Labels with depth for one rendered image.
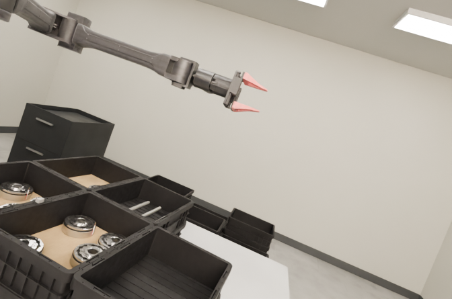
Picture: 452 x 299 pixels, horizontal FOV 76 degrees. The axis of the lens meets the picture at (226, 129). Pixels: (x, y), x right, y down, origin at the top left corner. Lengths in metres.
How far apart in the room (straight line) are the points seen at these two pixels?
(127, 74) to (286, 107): 2.43
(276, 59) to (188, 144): 1.73
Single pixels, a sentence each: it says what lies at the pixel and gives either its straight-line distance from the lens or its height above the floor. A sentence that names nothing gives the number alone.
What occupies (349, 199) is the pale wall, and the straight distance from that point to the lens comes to 4.26.
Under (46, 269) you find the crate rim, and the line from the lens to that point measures 0.83.
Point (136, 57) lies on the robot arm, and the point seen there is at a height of 1.44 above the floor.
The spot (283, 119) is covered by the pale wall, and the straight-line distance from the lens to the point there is 4.07.
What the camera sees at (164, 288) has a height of 0.83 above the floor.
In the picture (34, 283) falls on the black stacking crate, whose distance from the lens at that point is 0.88.
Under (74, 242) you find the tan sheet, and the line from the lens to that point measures 1.10.
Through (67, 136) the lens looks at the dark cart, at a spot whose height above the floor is 0.78.
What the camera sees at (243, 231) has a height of 0.53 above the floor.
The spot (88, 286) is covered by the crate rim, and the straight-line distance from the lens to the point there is 0.77.
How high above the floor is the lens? 1.38
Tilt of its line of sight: 3 degrees down
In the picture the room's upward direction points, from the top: 21 degrees clockwise
